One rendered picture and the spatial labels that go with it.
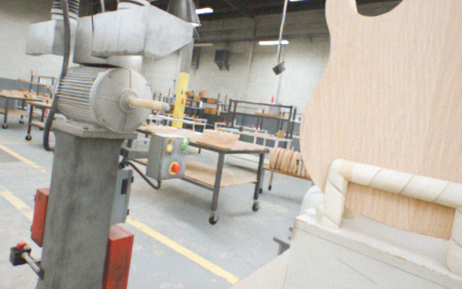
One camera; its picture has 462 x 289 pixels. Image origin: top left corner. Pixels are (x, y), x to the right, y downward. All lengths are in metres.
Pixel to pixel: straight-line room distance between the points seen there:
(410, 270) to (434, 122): 0.20
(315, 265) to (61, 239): 1.11
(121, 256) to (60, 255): 0.27
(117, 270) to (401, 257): 1.32
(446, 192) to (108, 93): 1.01
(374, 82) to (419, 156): 0.13
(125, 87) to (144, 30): 0.34
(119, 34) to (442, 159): 0.87
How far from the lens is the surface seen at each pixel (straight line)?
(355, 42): 0.54
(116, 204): 1.50
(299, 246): 0.53
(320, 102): 0.54
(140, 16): 0.93
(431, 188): 0.47
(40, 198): 1.58
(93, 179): 1.36
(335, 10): 0.58
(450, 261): 0.49
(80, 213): 1.39
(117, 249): 1.54
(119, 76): 1.17
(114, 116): 1.17
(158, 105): 1.02
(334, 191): 0.49
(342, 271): 0.51
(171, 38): 0.94
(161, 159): 1.32
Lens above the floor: 1.26
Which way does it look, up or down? 3 degrees down
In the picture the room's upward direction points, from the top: 9 degrees clockwise
